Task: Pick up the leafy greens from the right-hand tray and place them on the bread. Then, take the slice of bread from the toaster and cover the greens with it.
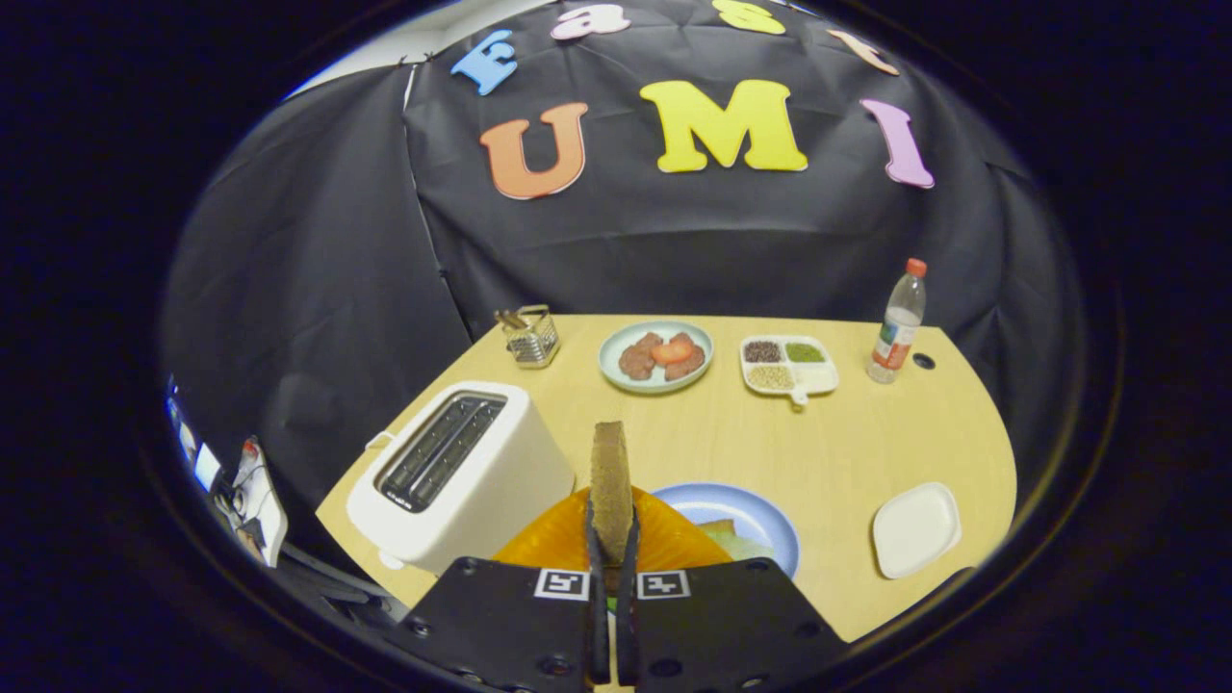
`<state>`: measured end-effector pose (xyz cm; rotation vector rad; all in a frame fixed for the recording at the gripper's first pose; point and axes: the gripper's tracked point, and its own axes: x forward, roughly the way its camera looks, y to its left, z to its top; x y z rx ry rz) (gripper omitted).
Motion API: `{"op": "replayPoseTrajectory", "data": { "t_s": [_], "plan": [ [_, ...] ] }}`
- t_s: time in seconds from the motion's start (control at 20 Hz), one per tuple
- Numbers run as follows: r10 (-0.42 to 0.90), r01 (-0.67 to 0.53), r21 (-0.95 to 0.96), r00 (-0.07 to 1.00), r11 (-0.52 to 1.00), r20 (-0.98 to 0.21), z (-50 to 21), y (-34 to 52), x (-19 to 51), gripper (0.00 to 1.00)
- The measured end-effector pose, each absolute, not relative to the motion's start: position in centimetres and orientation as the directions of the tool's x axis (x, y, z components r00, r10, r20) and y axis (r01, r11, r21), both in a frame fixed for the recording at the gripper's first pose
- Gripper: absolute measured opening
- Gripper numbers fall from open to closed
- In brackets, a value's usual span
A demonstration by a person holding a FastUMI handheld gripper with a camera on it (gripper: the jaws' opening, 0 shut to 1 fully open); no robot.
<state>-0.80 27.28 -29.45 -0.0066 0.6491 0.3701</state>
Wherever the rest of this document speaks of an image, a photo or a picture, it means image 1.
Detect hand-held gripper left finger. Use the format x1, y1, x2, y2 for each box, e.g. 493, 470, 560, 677
385, 486, 613, 693

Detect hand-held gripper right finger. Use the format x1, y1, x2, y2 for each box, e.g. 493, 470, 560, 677
616, 489, 853, 693

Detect brown bread slice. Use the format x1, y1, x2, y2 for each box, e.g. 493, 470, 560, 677
589, 421, 635, 571

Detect green lettuce leaf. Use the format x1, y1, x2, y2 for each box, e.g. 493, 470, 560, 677
710, 527, 777, 563

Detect blue plate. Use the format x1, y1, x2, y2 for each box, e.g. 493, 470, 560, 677
653, 482, 801, 578

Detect white toaster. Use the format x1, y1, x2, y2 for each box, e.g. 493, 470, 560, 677
346, 380, 577, 577

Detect pale green plate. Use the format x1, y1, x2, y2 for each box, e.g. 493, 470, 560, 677
598, 320, 715, 396

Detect brown meat patty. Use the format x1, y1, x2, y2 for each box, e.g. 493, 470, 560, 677
662, 332, 706, 381
618, 332, 665, 381

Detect white divided dish of beans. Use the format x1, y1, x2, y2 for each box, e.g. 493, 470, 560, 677
739, 334, 840, 408

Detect small white plate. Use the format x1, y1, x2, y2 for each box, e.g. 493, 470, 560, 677
872, 482, 963, 580

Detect black backdrop cloth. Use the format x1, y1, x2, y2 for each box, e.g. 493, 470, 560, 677
159, 0, 1089, 526

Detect clear bottle with red cap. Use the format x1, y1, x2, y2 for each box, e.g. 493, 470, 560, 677
866, 258, 928, 385

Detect lit monitor screen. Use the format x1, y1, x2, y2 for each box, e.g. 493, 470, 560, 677
166, 383, 224, 494

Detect wire mesh holder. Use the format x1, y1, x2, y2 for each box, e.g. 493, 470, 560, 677
500, 304, 561, 371

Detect white device with cables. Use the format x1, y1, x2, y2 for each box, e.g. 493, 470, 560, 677
223, 436, 290, 569

